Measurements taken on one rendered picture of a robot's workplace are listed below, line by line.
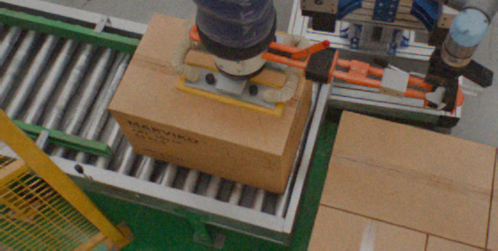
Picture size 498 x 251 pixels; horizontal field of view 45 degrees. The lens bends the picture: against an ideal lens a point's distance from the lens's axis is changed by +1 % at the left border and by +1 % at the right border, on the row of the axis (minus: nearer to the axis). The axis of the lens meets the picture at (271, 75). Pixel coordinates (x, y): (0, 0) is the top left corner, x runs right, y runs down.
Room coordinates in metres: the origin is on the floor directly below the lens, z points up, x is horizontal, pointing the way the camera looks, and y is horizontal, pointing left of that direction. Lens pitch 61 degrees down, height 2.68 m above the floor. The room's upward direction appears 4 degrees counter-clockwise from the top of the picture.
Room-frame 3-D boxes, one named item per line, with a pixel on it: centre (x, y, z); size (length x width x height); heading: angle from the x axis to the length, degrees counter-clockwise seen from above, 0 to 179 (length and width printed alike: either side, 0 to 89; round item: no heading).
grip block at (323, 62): (0.86, -0.15, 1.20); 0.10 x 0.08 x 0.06; 159
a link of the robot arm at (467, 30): (0.74, -0.46, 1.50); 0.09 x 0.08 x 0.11; 144
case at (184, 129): (0.97, 0.19, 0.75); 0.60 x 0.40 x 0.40; 69
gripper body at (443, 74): (0.74, -0.45, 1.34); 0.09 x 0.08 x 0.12; 68
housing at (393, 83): (0.78, -0.35, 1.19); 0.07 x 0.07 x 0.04; 69
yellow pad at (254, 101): (0.86, 0.12, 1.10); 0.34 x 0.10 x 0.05; 69
